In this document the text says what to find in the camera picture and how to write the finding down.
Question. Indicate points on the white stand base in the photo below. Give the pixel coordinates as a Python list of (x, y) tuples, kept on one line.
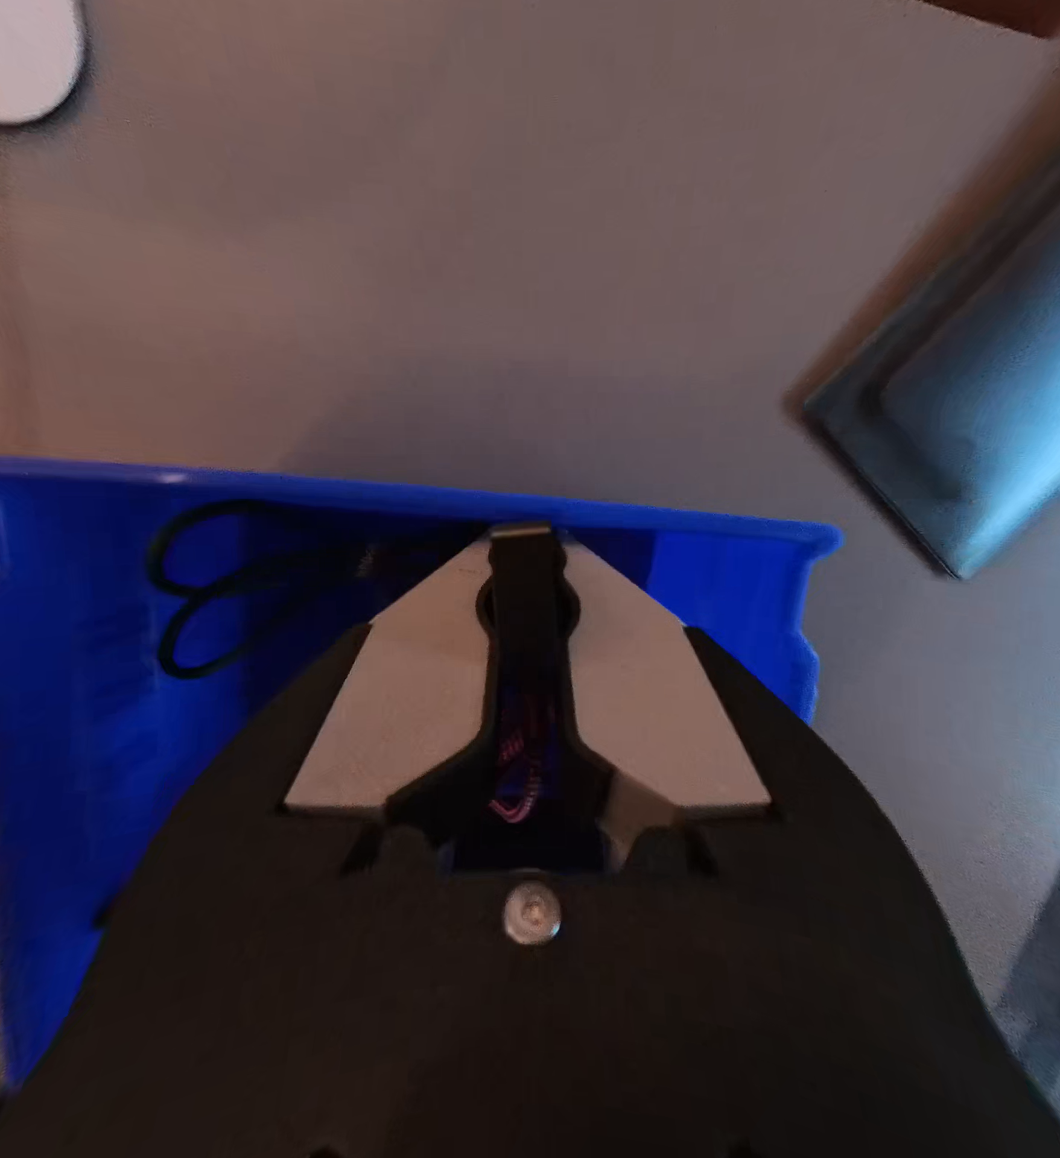
[(4, 53)]

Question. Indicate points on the black charging case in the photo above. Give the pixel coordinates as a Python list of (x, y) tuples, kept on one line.
[(990, 389)]

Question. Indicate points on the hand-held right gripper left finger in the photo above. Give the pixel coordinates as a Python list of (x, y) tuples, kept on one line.
[(394, 714)]

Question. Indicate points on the grey usb hub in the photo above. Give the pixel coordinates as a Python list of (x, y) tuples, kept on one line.
[(529, 597)]

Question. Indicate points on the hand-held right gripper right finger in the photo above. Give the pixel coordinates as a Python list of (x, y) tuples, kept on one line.
[(665, 714)]

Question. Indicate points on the blue plastic storage bin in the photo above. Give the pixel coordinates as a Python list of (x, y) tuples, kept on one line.
[(58, 723)]

